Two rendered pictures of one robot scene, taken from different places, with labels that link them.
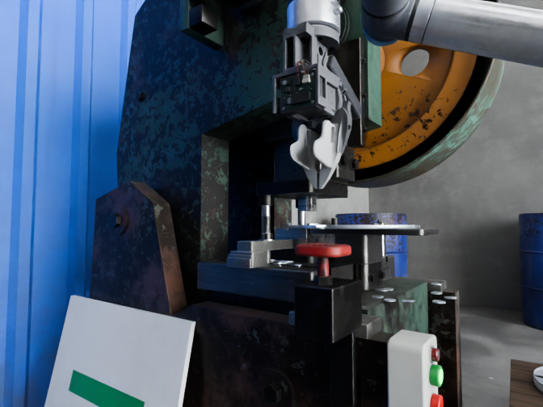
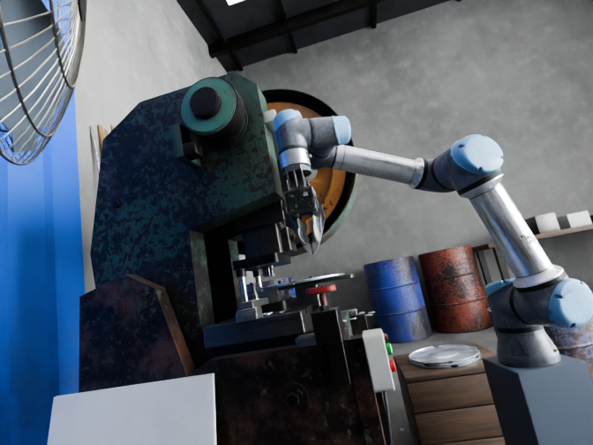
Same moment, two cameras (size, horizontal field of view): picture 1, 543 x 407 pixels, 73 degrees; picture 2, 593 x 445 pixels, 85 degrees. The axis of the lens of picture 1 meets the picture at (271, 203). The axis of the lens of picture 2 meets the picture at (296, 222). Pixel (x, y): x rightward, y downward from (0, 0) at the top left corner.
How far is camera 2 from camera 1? 0.35 m
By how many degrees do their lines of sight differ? 27
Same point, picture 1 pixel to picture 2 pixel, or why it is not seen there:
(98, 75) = (23, 184)
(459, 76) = (338, 181)
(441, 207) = (312, 268)
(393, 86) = not seen: hidden behind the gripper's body
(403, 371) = (374, 350)
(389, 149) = not seen: hidden behind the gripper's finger
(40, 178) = not seen: outside the picture
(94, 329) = (96, 418)
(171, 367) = (200, 415)
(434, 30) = (346, 163)
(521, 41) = (386, 169)
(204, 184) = (194, 267)
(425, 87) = (318, 187)
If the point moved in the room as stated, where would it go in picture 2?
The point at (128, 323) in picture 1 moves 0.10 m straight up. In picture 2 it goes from (142, 397) to (138, 358)
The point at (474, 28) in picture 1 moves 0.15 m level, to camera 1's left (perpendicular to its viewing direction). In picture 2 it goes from (365, 163) to (321, 163)
